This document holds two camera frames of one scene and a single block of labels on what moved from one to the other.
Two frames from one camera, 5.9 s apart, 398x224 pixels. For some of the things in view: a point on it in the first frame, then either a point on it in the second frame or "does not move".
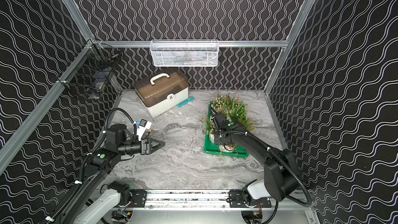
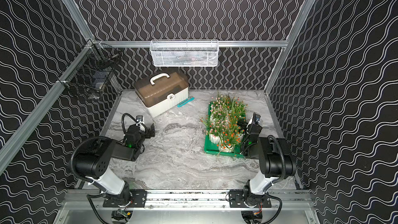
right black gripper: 216,141 → 260,128
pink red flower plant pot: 210,127 does not move
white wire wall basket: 186,53 does not move
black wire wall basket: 92,70 does not move
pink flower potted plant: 218,103 does not move
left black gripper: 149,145 → 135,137
